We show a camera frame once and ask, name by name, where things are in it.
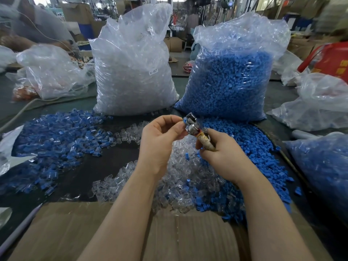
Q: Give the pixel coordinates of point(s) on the small empty clear bag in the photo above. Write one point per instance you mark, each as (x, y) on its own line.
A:
(289, 66)

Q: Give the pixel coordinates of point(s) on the person's right thumb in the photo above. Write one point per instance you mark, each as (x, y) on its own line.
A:
(217, 136)

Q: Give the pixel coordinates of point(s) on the person's left forearm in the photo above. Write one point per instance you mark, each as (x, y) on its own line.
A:
(122, 220)

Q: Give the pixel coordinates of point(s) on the pile of loose blue caps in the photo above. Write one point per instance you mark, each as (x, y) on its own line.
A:
(261, 160)

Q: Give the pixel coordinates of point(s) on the person's left thumb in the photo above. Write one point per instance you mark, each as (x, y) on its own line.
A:
(178, 131)

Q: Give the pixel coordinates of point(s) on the pile of assembled blue-clear caps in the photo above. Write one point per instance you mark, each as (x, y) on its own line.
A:
(57, 144)

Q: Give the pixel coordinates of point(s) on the person's left hand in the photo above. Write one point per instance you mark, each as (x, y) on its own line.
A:
(153, 149)

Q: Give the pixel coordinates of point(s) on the large brown cardboard box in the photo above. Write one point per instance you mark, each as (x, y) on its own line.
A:
(77, 14)

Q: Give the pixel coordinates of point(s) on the grey thin rod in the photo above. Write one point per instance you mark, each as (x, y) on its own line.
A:
(19, 229)

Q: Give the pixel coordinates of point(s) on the flat empty clear bag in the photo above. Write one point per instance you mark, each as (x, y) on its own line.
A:
(11, 149)

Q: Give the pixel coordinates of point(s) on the green fan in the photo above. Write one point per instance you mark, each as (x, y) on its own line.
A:
(227, 1)

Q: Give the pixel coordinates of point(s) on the clear bag of blue parts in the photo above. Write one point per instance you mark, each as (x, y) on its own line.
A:
(323, 168)

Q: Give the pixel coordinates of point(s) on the clear bag with few caps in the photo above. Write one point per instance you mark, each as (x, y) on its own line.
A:
(318, 105)

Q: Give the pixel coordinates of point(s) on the small blue clear cap piece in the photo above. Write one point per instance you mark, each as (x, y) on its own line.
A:
(185, 121)

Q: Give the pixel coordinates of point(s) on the pile of loose clear caps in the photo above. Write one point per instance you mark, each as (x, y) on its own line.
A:
(187, 182)

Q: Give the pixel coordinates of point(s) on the white plastic tube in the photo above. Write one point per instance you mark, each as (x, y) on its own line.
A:
(301, 135)

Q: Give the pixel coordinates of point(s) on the red plastic bag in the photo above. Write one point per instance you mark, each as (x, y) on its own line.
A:
(331, 61)

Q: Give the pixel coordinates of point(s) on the large bag of blue caps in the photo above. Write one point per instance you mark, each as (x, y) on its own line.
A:
(231, 84)

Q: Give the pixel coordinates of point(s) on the large bag of clear caps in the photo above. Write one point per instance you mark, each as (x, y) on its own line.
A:
(133, 70)

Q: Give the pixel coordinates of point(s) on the person's right forearm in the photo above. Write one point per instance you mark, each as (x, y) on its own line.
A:
(272, 220)

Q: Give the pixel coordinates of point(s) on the crumpled clear plastic bag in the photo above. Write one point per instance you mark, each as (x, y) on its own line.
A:
(51, 70)

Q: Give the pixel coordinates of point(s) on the brown cardboard sheet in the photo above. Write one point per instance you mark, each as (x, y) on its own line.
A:
(59, 231)

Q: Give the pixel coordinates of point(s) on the person's right hand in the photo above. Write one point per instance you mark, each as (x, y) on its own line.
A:
(228, 160)

